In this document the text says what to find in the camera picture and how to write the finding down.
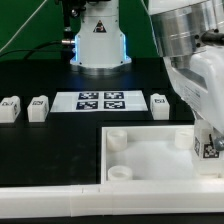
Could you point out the white sheet with tags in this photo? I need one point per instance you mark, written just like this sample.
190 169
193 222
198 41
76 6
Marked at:
99 101

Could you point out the white L-shaped obstacle fence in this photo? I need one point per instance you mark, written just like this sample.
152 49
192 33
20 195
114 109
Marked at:
113 198

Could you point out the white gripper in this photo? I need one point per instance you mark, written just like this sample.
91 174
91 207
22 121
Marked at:
201 86

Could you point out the white square tabletop tray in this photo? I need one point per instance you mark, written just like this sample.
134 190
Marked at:
147 153

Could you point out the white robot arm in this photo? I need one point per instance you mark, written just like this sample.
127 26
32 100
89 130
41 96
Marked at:
188 35

